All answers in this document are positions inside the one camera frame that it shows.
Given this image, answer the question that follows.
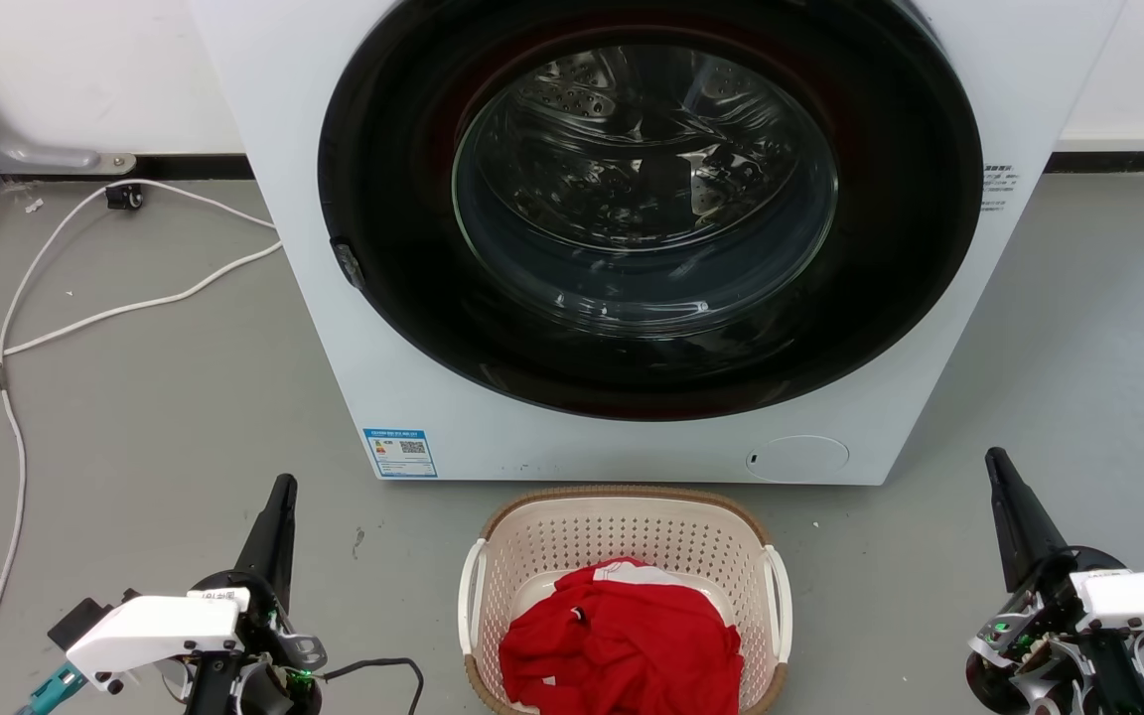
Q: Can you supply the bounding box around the cream perforated plastic laundry basket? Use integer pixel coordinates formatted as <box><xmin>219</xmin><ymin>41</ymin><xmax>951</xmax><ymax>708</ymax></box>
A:
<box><xmin>457</xmin><ymin>485</ymin><xmax>793</xmax><ymax>715</ymax></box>

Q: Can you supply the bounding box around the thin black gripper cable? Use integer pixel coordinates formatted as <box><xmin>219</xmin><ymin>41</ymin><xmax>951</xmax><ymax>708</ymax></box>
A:
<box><xmin>319</xmin><ymin>656</ymin><xmax>426</xmax><ymax>715</ymax></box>

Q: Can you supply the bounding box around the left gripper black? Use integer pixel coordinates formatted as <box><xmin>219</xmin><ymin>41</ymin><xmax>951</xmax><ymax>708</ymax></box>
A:
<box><xmin>182</xmin><ymin>474</ymin><xmax>328</xmax><ymax>715</ymax></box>

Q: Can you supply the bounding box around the blue energy label sticker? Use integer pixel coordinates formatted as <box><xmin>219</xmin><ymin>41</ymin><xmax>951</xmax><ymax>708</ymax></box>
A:
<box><xmin>362</xmin><ymin>428</ymin><xmax>439</xmax><ymax>480</ymax></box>

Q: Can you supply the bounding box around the black round glass washer door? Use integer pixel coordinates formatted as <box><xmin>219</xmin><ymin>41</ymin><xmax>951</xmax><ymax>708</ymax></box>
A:
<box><xmin>317</xmin><ymin>0</ymin><xmax>985</xmax><ymax>422</ymax></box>

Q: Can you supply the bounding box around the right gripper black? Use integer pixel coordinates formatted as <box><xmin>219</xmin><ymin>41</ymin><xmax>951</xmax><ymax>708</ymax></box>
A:
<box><xmin>964</xmin><ymin>447</ymin><xmax>1144</xmax><ymax>715</ymax></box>

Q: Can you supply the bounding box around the long white floor cable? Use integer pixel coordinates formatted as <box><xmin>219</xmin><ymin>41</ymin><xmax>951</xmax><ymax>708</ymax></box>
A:
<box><xmin>0</xmin><ymin>178</ymin><xmax>279</xmax><ymax>715</ymax></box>

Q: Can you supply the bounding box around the teal connector piece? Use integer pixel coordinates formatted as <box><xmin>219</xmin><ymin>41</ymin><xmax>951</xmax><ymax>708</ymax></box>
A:
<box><xmin>18</xmin><ymin>662</ymin><xmax>88</xmax><ymax>715</ymax></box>

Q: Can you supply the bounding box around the white front-load washing machine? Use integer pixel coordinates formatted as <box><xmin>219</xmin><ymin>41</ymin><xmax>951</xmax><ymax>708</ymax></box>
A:
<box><xmin>187</xmin><ymin>0</ymin><xmax>1128</xmax><ymax>488</ymax></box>

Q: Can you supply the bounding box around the round white filter cover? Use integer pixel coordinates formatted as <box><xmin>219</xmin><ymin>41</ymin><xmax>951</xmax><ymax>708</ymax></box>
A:
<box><xmin>745</xmin><ymin>434</ymin><xmax>851</xmax><ymax>485</ymax></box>

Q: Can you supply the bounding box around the red garment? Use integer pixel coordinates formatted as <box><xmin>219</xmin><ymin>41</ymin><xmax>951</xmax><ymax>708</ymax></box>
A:
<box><xmin>498</xmin><ymin>557</ymin><xmax>746</xmax><ymax>715</ymax></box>

